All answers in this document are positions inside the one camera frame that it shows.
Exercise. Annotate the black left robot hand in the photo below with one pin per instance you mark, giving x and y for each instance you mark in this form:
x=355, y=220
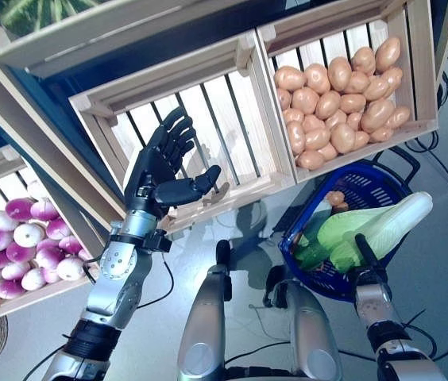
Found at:
x=148, y=170

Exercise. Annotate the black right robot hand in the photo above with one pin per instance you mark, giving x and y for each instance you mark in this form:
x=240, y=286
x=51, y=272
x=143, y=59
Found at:
x=369, y=262

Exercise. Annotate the blue plastic shopping basket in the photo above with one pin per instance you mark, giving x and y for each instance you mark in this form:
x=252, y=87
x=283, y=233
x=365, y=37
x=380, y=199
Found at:
x=315, y=282

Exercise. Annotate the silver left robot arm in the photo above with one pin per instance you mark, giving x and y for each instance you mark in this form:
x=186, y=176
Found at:
x=117, y=278

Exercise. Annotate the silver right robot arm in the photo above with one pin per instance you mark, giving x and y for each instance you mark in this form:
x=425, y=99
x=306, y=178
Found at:
x=375, y=305

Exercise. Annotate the wooden slatted cabbage crate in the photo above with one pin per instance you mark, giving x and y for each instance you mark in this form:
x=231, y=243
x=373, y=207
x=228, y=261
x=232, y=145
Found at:
x=160, y=77

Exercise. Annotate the wide wooden pumpkin crate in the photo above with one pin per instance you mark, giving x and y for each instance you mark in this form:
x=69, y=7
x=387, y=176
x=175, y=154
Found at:
x=109, y=31

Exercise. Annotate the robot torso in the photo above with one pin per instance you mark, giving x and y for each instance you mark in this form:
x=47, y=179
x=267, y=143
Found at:
x=259, y=375

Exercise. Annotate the wooden onion crate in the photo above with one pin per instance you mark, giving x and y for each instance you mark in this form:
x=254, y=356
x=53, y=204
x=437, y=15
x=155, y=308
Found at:
x=29, y=303

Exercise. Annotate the green striped pumpkin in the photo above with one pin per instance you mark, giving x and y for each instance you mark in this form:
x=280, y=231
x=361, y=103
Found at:
x=41, y=14

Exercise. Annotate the wooden slatted potato crate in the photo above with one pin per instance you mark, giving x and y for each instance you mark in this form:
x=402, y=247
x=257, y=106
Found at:
x=422, y=59

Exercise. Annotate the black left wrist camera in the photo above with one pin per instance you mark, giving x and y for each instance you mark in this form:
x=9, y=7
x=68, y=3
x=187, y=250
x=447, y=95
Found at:
x=158, y=241

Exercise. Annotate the wooden display shelf frame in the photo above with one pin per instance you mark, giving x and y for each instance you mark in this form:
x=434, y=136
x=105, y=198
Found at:
x=29, y=119

